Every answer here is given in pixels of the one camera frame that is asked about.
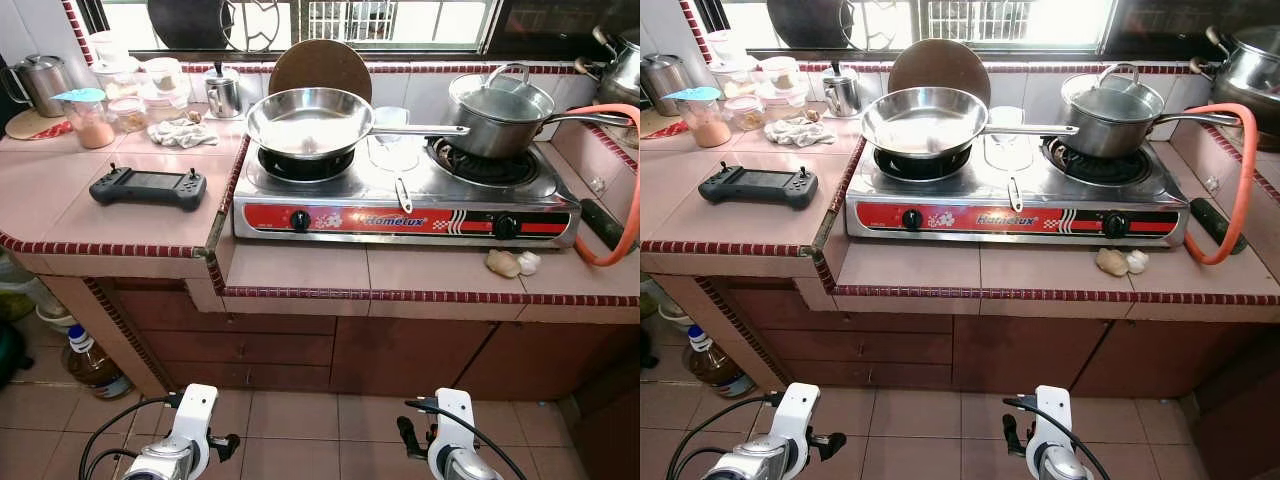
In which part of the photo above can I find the steel jug with handle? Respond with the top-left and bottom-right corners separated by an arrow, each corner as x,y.
0,55 -> 73,119
640,53 -> 693,116

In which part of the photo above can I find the steel saucepan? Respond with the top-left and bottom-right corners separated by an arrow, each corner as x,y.
448,90 -> 633,161
1060,90 -> 1241,161

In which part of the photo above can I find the blue-lidded container pink powder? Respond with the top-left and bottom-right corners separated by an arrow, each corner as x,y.
660,86 -> 733,149
52,88 -> 116,151

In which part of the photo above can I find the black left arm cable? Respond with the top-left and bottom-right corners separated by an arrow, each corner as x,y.
665,395 -> 786,480
78,395 -> 186,480

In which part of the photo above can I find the steel two-burner gas stove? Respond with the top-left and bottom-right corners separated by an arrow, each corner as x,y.
232,135 -> 583,249
845,135 -> 1191,249

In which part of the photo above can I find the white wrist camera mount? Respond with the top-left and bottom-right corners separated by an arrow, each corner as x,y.
1033,385 -> 1076,453
432,388 -> 477,456
768,382 -> 821,451
168,384 -> 219,451

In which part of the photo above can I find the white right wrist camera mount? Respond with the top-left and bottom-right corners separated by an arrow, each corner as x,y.
1033,385 -> 1076,453
432,388 -> 477,456

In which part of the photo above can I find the large steel kettle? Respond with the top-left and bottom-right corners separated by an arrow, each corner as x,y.
1190,25 -> 1280,136
575,25 -> 641,106

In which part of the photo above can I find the steel frying pan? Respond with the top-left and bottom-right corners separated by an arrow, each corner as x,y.
245,87 -> 471,163
860,87 -> 1081,163

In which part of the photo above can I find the window with metal grille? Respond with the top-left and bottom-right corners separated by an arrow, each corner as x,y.
690,0 -> 1116,56
75,0 -> 501,56

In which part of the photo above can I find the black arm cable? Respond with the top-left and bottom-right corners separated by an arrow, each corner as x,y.
405,398 -> 529,480
78,395 -> 186,480
1003,395 -> 1113,480
665,395 -> 786,480

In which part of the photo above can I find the crumpled white cloth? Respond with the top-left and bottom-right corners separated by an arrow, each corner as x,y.
765,115 -> 836,149
148,115 -> 219,151

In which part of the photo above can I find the clear glass jug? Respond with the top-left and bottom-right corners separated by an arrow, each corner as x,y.
985,105 -> 1036,171
368,105 -> 421,173

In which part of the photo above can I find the brown liquid plastic bottle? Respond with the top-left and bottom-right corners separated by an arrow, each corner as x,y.
62,322 -> 133,401
683,325 -> 756,399

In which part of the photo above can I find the round woven coaster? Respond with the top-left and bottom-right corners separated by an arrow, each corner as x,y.
640,108 -> 691,141
5,108 -> 73,141

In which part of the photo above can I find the clear plastic food container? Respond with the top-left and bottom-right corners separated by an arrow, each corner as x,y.
142,57 -> 188,98
705,30 -> 749,63
88,30 -> 133,67
725,95 -> 769,132
107,97 -> 151,134
93,62 -> 143,101
712,58 -> 761,99
760,56 -> 804,96

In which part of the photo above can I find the black oblong lighter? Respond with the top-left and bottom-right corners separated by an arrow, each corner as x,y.
580,198 -> 629,251
1190,197 -> 1248,254

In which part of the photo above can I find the glass saucepan lid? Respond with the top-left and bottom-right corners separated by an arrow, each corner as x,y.
448,62 -> 556,123
1060,62 -> 1166,123

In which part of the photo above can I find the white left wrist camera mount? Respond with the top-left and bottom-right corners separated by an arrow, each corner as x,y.
768,382 -> 821,451
168,384 -> 219,451

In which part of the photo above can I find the orange gas hose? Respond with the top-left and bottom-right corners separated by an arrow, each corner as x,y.
1183,103 -> 1259,267
575,103 -> 641,269

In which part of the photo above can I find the brown wooden base cabinet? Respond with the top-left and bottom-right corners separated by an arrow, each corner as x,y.
715,280 -> 1280,401
100,280 -> 641,401

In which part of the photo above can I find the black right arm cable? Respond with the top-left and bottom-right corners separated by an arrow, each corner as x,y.
405,398 -> 529,480
1003,395 -> 1113,480

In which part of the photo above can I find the round brown wooden board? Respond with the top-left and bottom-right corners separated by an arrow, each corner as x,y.
268,38 -> 373,101
888,38 -> 993,99

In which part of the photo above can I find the black handheld controller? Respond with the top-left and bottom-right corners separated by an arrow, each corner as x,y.
698,162 -> 819,211
88,165 -> 208,212

